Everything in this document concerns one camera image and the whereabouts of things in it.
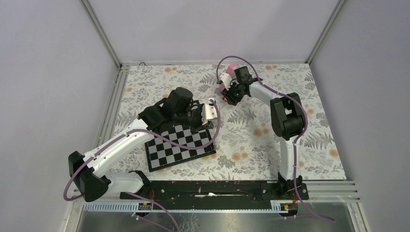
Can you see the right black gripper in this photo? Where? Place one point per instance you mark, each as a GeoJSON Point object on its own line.
{"type": "Point", "coordinates": [229, 97]}

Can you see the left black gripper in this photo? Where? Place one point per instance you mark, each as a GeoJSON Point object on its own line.
{"type": "Point", "coordinates": [200, 126]}

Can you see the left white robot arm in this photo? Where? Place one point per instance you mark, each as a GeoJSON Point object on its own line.
{"type": "Point", "coordinates": [88, 172]}

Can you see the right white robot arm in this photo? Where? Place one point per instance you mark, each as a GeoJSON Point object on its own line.
{"type": "Point", "coordinates": [288, 123]}

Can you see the pink metronome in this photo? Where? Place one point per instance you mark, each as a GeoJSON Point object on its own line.
{"type": "Point", "coordinates": [231, 68]}

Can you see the black white chessboard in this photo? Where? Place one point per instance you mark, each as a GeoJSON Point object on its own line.
{"type": "Point", "coordinates": [161, 154]}

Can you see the floral table mat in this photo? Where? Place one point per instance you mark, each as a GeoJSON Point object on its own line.
{"type": "Point", "coordinates": [246, 146]}

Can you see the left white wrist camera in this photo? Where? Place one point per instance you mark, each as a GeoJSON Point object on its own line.
{"type": "Point", "coordinates": [209, 112]}

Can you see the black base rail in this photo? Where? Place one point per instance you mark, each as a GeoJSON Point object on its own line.
{"type": "Point", "coordinates": [215, 193]}

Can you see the white slotted cable duct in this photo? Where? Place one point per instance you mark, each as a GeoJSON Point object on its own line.
{"type": "Point", "coordinates": [142, 206]}

